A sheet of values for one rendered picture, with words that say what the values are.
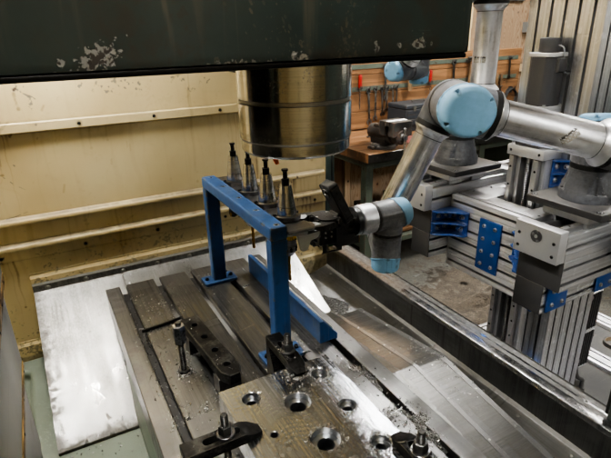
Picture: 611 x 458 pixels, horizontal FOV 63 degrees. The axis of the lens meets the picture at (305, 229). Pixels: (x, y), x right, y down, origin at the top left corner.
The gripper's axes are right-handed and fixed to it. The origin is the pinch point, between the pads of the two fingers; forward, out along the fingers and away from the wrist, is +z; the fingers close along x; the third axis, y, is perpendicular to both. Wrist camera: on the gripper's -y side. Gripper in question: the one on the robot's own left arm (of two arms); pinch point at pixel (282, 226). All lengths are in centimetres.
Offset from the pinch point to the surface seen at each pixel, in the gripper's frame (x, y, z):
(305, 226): -7.1, -1.9, -2.3
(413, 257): 169, 115, -188
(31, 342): 71, 52, 59
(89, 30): -43, -40, 38
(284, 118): -37, -30, 16
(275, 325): -6.7, 20.3, 5.4
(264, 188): 9.7, -6.5, -0.2
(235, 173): 31.1, -5.5, -0.9
